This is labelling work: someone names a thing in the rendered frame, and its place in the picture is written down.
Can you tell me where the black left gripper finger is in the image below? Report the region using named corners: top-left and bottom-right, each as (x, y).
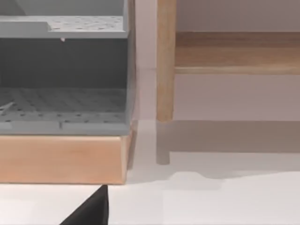
top-left (59, 184), bottom-right (110, 225)

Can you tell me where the pale wooden drawer front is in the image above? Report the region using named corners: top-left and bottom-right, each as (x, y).
top-left (0, 120), bottom-right (138, 185)

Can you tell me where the grey pierced drawer inside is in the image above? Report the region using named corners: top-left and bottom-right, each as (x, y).
top-left (0, 0), bottom-right (137, 136)

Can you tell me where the open wooden shelf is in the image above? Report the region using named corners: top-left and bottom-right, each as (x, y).
top-left (155, 0), bottom-right (300, 123)

